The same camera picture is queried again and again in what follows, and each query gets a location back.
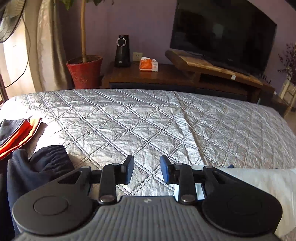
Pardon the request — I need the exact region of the black flat screen television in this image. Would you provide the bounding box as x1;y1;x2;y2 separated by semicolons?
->
170;0;277;75

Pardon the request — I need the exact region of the wooden TV stand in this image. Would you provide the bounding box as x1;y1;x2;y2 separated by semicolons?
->
165;50;274;104

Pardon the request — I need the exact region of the low dark wooden cabinet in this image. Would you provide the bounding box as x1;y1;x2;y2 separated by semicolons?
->
101;63;260;103

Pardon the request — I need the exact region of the red and navy garment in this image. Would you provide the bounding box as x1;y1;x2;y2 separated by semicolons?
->
1;118;42;160

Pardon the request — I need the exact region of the dark navy garment pile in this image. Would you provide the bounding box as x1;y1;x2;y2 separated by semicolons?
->
1;145;74;240

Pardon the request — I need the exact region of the orange tissue pack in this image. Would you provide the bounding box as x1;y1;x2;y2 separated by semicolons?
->
139;57;159;72

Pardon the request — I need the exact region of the dark dried flower plant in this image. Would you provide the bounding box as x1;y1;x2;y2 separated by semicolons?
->
277;43;296;84

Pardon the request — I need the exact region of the blue and white graphic shirt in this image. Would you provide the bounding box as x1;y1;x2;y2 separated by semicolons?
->
173;164;296;239

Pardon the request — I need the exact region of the potted tree trunk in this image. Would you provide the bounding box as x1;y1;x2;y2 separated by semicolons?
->
80;0;87;63

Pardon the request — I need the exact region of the white wall socket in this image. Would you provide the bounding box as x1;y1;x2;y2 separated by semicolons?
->
132;52;142;62

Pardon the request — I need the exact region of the white lattice plant stand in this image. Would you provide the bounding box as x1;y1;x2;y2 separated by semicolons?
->
280;77;296;117

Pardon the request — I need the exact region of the black cylindrical speaker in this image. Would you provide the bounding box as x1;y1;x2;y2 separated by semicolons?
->
114;35;131;68

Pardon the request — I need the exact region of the standing electric fan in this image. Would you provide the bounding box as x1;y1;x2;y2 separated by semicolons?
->
1;0;27;44

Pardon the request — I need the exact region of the red plant pot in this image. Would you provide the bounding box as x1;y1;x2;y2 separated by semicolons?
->
66;55;103;89

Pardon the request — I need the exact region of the beige curtain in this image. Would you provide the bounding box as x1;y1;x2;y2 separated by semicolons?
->
24;1;73;92

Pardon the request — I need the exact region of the silver quilted bed cover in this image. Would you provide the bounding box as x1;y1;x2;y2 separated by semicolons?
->
1;89;295;195

